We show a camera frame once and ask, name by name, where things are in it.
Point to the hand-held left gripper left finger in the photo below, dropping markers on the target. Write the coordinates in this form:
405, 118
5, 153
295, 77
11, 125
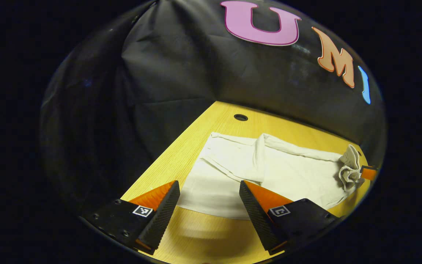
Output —
163, 214

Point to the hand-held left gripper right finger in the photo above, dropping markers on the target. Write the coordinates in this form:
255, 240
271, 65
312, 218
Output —
256, 220

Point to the black backdrop cloth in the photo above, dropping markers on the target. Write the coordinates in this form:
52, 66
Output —
174, 66

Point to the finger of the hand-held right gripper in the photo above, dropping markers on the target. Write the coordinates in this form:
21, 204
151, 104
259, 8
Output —
369, 173

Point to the white jeans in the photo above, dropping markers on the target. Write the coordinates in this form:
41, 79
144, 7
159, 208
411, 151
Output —
299, 176

